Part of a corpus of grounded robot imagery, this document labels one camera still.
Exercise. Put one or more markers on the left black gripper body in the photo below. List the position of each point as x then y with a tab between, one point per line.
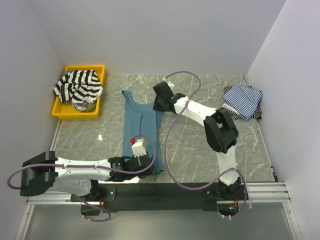
147	172

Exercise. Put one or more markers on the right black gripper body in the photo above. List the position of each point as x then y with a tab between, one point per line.
158	105

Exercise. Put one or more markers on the teal tank top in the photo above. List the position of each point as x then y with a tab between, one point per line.
142	119

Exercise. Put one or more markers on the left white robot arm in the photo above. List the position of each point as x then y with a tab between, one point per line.
46	172

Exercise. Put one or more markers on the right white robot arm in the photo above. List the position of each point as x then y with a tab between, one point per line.
220	131

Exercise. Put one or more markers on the black base beam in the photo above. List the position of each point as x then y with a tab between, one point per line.
118	197

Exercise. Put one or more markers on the blue white striped folded top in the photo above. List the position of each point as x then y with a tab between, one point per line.
244	99

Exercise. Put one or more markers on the black white striped top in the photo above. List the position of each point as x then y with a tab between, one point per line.
80	86

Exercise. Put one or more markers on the yellow plastic bin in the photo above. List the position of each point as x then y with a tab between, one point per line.
78	92

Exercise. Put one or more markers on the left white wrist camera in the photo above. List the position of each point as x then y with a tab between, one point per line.
138	147

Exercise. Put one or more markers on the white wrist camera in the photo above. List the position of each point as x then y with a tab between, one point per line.
169	83
138	147

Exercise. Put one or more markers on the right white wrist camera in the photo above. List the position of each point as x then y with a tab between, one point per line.
169	83

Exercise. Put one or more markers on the aluminium rail frame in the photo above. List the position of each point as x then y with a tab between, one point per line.
258	192

